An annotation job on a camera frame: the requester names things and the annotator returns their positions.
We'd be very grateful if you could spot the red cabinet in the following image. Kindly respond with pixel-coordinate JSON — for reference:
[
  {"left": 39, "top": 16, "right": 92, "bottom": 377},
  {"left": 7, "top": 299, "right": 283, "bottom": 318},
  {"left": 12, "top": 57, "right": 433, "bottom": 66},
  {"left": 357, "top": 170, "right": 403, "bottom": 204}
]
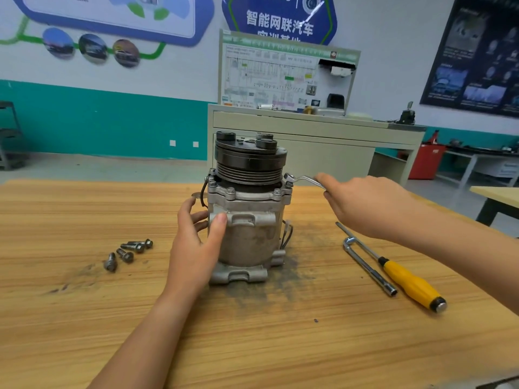
[{"left": 408, "top": 143, "right": 446, "bottom": 180}]

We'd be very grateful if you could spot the white wiring display board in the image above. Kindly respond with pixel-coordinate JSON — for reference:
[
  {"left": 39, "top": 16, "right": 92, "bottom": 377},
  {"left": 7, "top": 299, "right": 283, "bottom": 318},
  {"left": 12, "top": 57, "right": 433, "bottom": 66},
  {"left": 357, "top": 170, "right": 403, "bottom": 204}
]
[{"left": 217, "top": 29, "right": 362, "bottom": 117}]

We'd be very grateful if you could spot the person's right hand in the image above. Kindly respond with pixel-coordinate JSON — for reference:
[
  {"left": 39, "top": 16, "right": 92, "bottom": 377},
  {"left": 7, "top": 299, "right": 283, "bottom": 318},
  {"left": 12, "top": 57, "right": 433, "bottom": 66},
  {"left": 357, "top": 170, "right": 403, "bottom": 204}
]
[{"left": 315, "top": 172, "right": 423, "bottom": 246}]

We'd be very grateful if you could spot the blue hexagon wall sign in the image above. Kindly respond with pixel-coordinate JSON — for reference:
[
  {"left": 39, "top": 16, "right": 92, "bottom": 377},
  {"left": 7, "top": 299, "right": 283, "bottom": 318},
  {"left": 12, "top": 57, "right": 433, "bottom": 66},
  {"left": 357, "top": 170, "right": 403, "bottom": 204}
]
[{"left": 221, "top": 0, "right": 339, "bottom": 45}]

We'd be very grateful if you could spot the person's left forearm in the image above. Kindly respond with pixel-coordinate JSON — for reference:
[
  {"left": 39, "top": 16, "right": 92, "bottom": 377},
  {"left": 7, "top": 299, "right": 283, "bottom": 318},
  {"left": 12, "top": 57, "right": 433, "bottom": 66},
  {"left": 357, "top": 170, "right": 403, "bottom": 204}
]
[{"left": 88, "top": 291, "right": 196, "bottom": 389}]

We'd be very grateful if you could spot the beige workbench cabinet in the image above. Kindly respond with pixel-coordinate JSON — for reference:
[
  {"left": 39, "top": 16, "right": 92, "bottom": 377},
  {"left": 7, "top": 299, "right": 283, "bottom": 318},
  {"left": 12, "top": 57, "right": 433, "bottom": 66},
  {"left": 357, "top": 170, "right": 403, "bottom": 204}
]
[{"left": 207, "top": 103, "right": 427, "bottom": 187}]

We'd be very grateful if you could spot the dark wall poster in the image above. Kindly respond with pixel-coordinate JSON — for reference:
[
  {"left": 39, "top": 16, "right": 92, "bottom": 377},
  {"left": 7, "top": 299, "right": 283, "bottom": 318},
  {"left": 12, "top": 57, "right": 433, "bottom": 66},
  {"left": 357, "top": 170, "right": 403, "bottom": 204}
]
[{"left": 420, "top": 0, "right": 519, "bottom": 118}]

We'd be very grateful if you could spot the silver L-shaped socket wrench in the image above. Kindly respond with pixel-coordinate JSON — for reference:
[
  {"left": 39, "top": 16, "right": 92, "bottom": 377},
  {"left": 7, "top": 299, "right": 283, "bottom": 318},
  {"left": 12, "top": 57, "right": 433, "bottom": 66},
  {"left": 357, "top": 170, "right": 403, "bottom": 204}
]
[{"left": 342, "top": 236, "right": 399, "bottom": 298}]

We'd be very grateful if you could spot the wooden side table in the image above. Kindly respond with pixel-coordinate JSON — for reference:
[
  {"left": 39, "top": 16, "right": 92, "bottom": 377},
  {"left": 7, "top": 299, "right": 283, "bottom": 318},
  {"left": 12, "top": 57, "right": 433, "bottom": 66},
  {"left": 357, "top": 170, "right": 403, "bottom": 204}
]
[{"left": 470, "top": 185, "right": 519, "bottom": 227}]

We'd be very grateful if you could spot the yellow handled screwdriver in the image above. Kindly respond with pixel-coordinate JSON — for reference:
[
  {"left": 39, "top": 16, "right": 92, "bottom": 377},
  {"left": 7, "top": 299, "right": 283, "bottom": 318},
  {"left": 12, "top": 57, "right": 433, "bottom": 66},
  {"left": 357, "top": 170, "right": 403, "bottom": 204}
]
[{"left": 336, "top": 221, "right": 449, "bottom": 313}]

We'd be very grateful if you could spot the grey metal compressor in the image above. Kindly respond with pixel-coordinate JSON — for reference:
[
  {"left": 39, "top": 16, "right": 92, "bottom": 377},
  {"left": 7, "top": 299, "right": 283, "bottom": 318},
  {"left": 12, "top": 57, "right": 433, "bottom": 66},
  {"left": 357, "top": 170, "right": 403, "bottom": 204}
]
[{"left": 195, "top": 131, "right": 295, "bottom": 286}]

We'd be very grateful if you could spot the small black device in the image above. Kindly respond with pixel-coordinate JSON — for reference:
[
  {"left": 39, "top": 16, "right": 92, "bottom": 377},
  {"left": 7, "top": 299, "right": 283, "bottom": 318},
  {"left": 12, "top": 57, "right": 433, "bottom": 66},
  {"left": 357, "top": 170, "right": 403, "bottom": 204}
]
[{"left": 396, "top": 101, "right": 417, "bottom": 125}]

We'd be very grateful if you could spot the person's right forearm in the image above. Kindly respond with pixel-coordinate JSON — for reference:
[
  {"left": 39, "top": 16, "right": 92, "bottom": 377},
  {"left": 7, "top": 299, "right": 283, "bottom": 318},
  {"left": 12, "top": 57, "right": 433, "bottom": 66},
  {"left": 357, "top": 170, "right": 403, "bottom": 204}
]
[{"left": 397, "top": 198, "right": 519, "bottom": 317}]

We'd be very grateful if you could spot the person's left hand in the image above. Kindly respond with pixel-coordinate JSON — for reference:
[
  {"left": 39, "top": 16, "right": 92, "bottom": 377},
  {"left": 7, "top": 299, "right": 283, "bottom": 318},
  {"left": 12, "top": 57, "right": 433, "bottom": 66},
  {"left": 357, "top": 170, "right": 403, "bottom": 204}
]
[{"left": 162, "top": 196, "right": 230, "bottom": 308}]

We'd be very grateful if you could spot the blue rounded infographic panel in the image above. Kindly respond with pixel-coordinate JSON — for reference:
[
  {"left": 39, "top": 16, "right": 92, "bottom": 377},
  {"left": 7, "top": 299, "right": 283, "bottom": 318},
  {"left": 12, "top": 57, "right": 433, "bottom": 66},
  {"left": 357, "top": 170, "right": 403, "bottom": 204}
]
[{"left": 10, "top": 0, "right": 216, "bottom": 48}]

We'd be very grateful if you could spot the round photo wall decal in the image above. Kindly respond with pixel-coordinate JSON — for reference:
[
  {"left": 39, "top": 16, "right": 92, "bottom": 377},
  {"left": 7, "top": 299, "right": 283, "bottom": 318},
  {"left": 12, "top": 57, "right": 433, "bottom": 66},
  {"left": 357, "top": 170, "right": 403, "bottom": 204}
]
[
  {"left": 78, "top": 33, "right": 109, "bottom": 65},
  {"left": 112, "top": 38, "right": 141, "bottom": 70},
  {"left": 42, "top": 26, "right": 76, "bottom": 61}
]

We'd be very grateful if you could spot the silver combination wrench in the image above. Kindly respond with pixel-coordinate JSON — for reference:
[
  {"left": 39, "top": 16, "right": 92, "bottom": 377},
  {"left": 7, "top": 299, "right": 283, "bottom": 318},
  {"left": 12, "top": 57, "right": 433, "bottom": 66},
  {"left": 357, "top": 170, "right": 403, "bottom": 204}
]
[{"left": 284, "top": 174, "right": 325, "bottom": 191}]

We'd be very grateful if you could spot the grey metal shelf cart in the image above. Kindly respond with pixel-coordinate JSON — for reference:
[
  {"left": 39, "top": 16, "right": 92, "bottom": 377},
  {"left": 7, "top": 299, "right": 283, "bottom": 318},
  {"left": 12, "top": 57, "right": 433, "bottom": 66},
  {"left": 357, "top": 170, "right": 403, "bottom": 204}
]
[{"left": 0, "top": 99, "right": 24, "bottom": 171}]

